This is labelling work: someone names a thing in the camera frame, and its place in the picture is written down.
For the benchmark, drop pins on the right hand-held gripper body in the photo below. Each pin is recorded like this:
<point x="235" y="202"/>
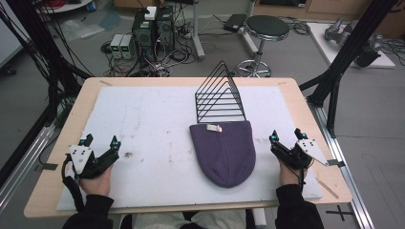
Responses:
<point x="302" y="152"/>

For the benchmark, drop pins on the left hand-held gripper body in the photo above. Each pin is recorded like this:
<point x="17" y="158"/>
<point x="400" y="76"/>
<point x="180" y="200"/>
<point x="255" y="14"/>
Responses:
<point x="83" y="159"/>

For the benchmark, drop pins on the purple knit beanie hat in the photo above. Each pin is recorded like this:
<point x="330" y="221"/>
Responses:
<point x="224" y="156"/>

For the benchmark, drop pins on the person's right hand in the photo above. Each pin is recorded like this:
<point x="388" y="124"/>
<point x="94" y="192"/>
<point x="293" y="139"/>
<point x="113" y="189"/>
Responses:
<point x="290" y="175"/>

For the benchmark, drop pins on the person's left hand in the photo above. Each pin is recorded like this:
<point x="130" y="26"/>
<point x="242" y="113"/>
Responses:
<point x="97" y="184"/>

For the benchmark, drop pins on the black tape strip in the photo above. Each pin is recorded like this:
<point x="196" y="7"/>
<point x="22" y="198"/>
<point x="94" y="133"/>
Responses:
<point x="47" y="166"/>
<point x="336" y="163"/>

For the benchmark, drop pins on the white foam mat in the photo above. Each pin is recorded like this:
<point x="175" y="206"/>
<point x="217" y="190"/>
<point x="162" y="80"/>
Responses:
<point x="153" y="143"/>

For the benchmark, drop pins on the thin wooden stick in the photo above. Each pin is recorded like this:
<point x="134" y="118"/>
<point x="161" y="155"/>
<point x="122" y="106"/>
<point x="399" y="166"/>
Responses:
<point x="328" y="188"/>

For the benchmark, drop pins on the black tape cross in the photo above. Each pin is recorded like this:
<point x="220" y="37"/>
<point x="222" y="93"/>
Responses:
<point x="339" y="212"/>

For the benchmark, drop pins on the black metal stand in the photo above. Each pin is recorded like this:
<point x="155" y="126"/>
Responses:
<point x="47" y="57"/>
<point x="347" y="60"/>

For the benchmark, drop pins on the white floor platform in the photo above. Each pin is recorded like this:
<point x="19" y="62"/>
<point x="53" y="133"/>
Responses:
<point x="321" y="44"/>

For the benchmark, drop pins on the grey power supply unit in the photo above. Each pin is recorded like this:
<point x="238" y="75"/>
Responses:
<point x="127" y="47"/>
<point x="116" y="46"/>

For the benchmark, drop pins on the person's legs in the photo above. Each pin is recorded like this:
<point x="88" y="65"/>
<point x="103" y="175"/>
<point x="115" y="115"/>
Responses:
<point x="178" y="221"/>

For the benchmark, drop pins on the black round stool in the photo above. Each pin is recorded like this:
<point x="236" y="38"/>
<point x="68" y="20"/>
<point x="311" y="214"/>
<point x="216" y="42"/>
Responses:
<point x="266" y="28"/>

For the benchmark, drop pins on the black computer tower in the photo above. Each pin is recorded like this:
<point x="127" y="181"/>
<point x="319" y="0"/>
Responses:
<point x="144" y="35"/>
<point x="165" y="28"/>

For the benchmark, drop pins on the flat black box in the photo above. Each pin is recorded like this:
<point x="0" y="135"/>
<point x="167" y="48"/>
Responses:
<point x="235" y="22"/>

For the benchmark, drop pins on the white table leg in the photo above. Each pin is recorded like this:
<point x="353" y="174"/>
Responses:
<point x="198" y="31"/>

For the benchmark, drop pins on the blue tape roll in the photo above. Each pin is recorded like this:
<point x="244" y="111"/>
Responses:
<point x="91" y="6"/>

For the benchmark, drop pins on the white small box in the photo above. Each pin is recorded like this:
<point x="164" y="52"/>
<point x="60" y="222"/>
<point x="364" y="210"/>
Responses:
<point x="151" y="13"/>

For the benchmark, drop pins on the aluminium rail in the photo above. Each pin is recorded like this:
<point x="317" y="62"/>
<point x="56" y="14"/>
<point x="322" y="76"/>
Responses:
<point x="347" y="178"/>
<point x="22" y="165"/>

